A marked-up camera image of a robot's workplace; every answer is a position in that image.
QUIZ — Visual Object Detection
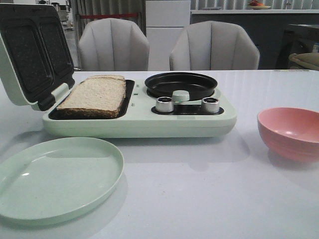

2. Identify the green round plate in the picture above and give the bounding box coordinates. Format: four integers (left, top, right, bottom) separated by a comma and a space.
0, 137, 124, 226

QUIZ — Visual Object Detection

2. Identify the grey kitchen counter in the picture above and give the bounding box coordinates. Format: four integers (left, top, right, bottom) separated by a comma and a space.
191, 9, 319, 70

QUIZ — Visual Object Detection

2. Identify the right beige chair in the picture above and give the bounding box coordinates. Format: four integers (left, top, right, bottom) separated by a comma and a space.
169, 21, 260, 71

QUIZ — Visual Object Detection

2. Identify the beige chair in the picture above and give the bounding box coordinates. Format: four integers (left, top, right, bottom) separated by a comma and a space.
78, 18, 150, 71
169, 21, 260, 71

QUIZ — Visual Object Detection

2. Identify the beige cushion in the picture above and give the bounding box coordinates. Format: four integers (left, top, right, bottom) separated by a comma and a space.
289, 52, 319, 71

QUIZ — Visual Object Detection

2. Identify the left silver control knob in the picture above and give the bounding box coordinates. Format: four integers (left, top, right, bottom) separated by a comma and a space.
155, 97, 174, 113

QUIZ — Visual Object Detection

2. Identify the green breakfast maker base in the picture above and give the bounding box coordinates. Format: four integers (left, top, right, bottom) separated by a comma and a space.
43, 79, 237, 138

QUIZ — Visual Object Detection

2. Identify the silver control knob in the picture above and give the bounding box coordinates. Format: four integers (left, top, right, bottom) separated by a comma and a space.
155, 97, 174, 113
201, 97, 220, 114

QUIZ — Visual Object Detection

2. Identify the bread slice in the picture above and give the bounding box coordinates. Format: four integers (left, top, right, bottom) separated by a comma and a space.
92, 75, 125, 80
57, 77, 126, 119

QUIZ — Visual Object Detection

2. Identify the pink bowl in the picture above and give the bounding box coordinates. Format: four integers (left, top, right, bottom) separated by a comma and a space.
257, 107, 319, 162

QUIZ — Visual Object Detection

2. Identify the right silver control knob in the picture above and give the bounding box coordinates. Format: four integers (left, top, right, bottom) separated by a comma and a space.
201, 97, 220, 114

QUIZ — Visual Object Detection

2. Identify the black round frying pan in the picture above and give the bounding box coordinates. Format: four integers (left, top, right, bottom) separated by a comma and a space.
145, 72, 218, 101

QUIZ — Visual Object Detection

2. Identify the left beige chair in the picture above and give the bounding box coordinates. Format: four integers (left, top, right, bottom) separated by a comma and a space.
78, 18, 150, 71

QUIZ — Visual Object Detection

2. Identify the white refrigerator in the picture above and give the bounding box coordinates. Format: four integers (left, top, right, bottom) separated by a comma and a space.
145, 0, 191, 71

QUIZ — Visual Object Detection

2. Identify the red barrier strap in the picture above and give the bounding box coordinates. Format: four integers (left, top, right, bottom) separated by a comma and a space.
80, 13, 139, 20

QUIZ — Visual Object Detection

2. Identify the grey corrugated curtain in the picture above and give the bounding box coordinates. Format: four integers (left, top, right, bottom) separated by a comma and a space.
70, 0, 146, 39

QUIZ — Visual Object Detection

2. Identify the fruit plate on counter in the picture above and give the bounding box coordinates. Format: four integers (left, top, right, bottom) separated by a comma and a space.
247, 0, 271, 10

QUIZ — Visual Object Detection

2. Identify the green breakfast maker lid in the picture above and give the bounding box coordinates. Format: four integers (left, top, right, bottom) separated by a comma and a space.
0, 3, 75, 111

